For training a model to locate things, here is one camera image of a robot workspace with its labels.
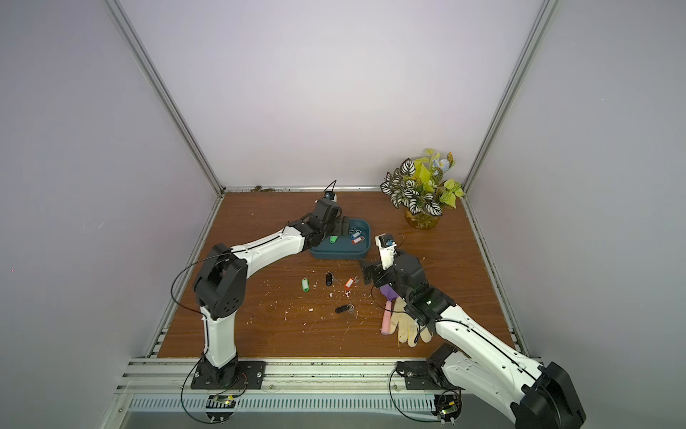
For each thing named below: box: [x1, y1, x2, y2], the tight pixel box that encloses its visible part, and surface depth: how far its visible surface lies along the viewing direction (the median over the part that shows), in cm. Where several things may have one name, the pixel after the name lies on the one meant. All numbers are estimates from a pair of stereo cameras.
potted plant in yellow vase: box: [380, 148, 464, 231], surface depth 94 cm
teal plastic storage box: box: [309, 218, 371, 261], surface depth 103 cm
